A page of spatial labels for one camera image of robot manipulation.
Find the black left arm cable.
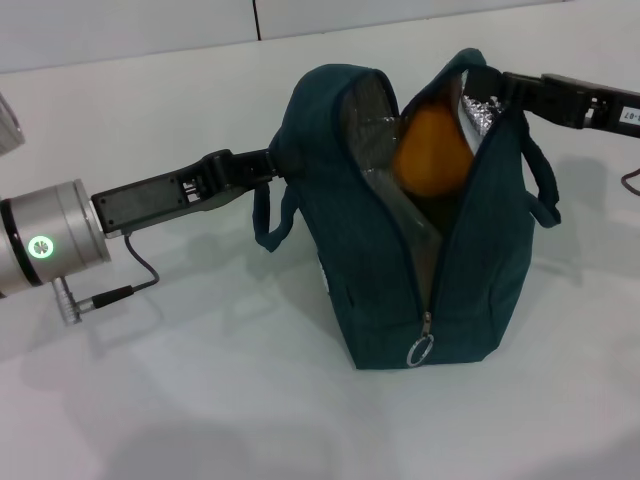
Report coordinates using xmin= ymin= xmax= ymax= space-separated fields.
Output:
xmin=54 ymin=233 xmax=161 ymax=327

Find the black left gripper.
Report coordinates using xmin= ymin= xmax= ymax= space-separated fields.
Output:
xmin=91 ymin=145 xmax=287 ymax=238

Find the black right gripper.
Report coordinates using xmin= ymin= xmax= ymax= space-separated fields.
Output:
xmin=501 ymin=71 xmax=640 ymax=136

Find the silver zipper pull ring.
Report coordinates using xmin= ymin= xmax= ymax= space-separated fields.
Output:
xmin=405 ymin=310 xmax=436 ymax=369

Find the orange pear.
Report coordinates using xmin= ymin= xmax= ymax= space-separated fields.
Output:
xmin=392 ymin=102 xmax=475 ymax=197

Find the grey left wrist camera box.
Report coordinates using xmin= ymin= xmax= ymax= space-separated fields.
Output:
xmin=0 ymin=91 xmax=26 ymax=157

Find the teal insulated lunch bag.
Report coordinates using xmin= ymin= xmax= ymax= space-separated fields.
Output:
xmin=252 ymin=47 xmax=562 ymax=371

